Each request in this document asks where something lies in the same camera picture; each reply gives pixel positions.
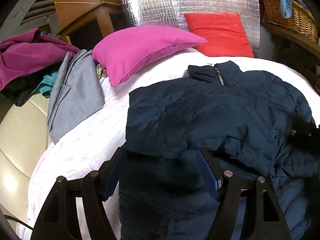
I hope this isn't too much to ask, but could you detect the navy blue puffer jacket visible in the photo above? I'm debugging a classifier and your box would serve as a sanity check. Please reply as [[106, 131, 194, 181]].
[[119, 61, 319, 239]]

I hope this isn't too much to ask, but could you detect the cream leather sofa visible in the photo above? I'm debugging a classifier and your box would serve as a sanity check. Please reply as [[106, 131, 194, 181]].
[[0, 94, 51, 222]]

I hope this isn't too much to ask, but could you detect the grey garment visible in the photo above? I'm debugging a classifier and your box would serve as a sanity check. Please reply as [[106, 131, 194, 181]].
[[47, 50, 105, 144]]

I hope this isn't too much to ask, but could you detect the wooden side table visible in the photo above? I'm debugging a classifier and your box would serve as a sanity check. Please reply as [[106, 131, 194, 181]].
[[258, 23, 319, 93]]

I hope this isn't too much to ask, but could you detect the purple fleece jacket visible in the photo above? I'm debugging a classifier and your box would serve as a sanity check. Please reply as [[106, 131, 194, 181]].
[[1, 28, 80, 89]]

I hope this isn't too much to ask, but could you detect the wicker basket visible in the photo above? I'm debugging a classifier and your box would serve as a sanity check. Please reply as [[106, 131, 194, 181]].
[[262, 0, 318, 43]]

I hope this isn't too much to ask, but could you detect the white bed quilt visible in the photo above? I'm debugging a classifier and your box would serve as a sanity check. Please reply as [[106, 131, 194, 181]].
[[27, 49, 319, 239]]

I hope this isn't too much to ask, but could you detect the teal garment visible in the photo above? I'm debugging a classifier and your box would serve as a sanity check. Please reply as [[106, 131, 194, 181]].
[[33, 71, 58, 98]]

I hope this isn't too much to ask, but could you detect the magenta pillow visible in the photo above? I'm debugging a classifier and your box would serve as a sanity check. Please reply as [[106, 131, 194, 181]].
[[92, 25, 207, 87]]

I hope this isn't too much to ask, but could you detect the silver foil insulation panel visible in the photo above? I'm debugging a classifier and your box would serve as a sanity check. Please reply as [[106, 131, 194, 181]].
[[120, 0, 260, 56]]

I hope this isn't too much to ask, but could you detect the red pillow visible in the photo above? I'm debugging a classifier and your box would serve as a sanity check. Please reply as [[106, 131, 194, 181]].
[[184, 12, 254, 57]]

